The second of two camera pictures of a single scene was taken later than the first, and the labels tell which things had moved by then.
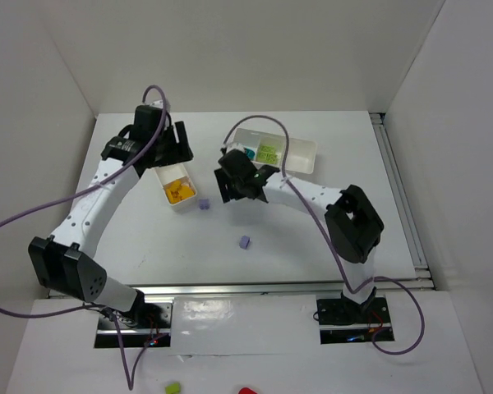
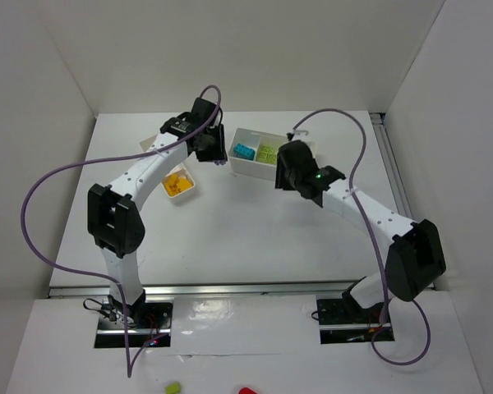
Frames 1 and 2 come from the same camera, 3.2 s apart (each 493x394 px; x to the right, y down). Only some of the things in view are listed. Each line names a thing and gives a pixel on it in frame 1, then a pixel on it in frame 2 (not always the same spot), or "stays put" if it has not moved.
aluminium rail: [167, 290] stays put
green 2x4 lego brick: [267, 157] stays put
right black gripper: [227, 186] to [283, 173]
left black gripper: [176, 144] to [218, 145]
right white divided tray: [268, 148] stays put
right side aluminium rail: [402, 201] stays put
